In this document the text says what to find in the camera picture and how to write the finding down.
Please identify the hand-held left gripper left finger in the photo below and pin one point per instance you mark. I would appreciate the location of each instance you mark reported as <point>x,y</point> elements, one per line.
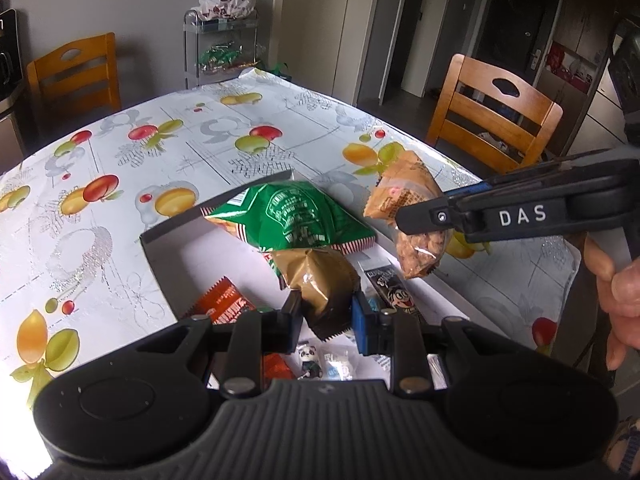
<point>290,325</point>

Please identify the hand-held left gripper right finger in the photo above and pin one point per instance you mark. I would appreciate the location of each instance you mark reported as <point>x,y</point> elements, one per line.
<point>361,325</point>

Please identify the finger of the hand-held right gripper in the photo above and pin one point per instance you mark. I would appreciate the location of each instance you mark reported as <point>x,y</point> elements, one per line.
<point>480,187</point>
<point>425,217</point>

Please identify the tan peanut snack bag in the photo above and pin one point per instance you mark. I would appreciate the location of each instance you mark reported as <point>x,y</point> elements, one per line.
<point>400,185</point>

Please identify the black cartoon tube packet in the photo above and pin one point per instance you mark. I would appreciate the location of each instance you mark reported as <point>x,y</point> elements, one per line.
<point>395,290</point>

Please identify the gold-brown snack packet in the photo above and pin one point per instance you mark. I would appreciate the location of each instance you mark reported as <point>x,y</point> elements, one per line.
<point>320,280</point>

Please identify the orange-red snack packet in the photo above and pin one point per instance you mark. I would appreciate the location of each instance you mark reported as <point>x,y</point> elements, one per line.
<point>225,302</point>

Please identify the white cardboard box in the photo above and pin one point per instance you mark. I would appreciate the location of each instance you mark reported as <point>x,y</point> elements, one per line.
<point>210,260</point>

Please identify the green snack bag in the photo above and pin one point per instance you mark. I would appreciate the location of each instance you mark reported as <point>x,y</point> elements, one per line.
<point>295,215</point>

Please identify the person's right hand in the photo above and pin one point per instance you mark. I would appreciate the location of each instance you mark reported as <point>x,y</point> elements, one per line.
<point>625,305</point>

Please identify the small panda packet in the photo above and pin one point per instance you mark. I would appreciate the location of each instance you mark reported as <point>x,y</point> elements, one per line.
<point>310,357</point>

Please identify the small clear sachet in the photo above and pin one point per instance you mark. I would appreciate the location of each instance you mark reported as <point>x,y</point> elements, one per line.
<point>340,365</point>

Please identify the wooden chair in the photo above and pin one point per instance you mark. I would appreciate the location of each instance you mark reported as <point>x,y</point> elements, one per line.
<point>95,57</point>
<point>470,90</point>

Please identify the dark entrance door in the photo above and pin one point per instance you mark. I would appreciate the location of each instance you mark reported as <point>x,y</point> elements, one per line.
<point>505,20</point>

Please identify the brown wooden cabinet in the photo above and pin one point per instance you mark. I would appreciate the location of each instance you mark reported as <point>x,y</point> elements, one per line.
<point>590,10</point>

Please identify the fruit-print tablecloth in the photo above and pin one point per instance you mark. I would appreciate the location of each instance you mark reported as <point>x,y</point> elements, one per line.
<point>150,185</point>

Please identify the cream tall cabinet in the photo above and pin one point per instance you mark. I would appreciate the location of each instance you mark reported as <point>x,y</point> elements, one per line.
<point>320,25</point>

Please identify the patterned clothing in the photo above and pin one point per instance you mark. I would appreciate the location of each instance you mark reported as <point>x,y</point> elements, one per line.
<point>625,445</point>

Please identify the green wrapped candies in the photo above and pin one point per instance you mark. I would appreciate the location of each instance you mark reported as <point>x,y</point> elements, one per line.
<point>220,57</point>

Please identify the metal shelf rack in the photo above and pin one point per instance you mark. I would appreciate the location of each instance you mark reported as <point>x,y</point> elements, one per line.
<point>190,50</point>

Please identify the grey cabinet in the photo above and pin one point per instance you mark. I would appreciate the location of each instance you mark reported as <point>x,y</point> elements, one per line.
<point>10,130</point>

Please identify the black coffee machine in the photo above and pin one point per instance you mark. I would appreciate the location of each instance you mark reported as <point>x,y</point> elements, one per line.
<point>7,60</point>

